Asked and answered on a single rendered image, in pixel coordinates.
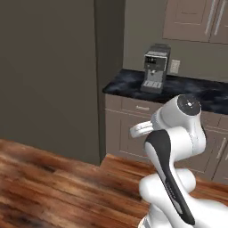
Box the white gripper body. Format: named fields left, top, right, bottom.
left=129, top=119, right=154, bottom=139

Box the beige drawer front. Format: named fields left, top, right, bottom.
left=200, top=110, right=223, bottom=129
left=120, top=95, right=165, bottom=118

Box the grey coffee machine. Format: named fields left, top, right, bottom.
left=140, top=43, right=172, bottom=94

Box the silver drawer handle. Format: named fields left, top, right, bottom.
left=135, top=104, right=151, bottom=111

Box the white wall outlet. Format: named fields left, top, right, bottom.
left=169, top=59, right=181, bottom=75

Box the silver bar cupboard handle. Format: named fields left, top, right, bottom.
left=205, top=0, right=216, bottom=37
left=216, top=137, right=228, bottom=161
left=214, top=0, right=227, bottom=37

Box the beige wall cupboard door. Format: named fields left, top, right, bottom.
left=162, top=0, right=216, bottom=43
left=208, top=0, right=228, bottom=45

